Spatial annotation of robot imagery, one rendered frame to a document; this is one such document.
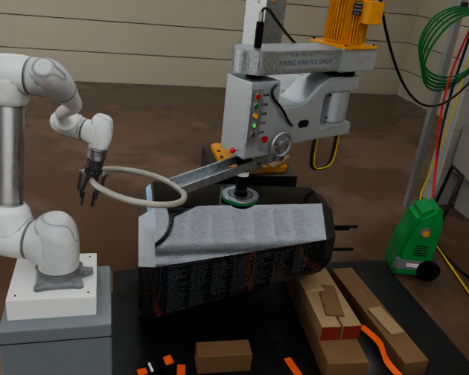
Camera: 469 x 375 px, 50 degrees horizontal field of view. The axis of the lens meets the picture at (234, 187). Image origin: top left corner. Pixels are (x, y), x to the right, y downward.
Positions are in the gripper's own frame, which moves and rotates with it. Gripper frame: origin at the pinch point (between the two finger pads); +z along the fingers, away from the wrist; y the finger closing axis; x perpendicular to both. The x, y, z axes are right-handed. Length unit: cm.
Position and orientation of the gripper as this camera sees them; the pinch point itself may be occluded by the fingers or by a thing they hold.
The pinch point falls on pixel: (88, 199)
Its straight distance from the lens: 249.9
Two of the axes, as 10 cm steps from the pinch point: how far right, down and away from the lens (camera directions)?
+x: -3.9, -3.7, 8.4
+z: -2.6, 9.2, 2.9
